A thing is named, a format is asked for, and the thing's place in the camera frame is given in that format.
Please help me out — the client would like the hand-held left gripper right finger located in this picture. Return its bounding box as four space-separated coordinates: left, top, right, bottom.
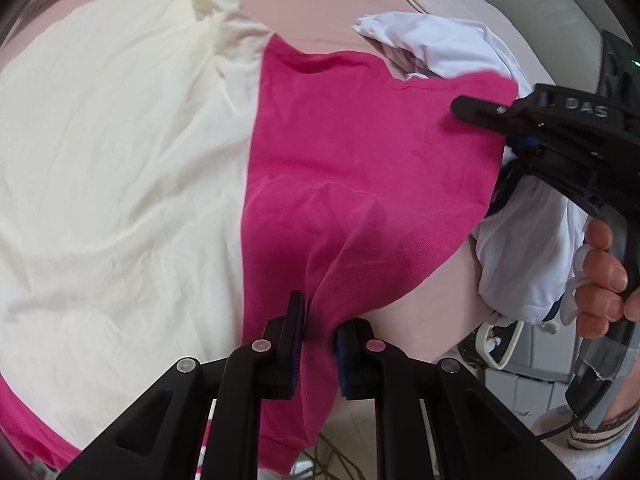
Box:
334 317 576 480

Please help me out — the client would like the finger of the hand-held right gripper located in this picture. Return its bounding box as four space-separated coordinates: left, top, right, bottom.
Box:
507 132 548 161
450 95 522 136

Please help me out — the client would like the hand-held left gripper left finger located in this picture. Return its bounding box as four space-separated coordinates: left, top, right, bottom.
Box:
57 290 307 480

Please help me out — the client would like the cream and pink sweatshirt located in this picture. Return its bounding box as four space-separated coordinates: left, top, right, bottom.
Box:
0 0 521 478

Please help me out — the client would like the person's right forearm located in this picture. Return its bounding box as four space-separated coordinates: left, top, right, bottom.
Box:
565 400 640 468

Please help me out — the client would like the person's right hand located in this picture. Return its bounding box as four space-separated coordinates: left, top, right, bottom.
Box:
574 219 630 339

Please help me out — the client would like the grey padded headboard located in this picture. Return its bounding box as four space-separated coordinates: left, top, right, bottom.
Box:
450 0 618 96

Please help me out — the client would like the white jacket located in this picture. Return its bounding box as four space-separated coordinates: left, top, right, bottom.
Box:
352 10 591 326

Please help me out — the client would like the black and white basket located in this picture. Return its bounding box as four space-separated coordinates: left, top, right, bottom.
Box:
457 320 526 371

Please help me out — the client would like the white bedside cabinet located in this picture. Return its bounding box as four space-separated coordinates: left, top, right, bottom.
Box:
480 325 586 416

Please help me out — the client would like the black cable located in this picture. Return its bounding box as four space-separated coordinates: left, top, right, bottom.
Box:
537 405 588 438

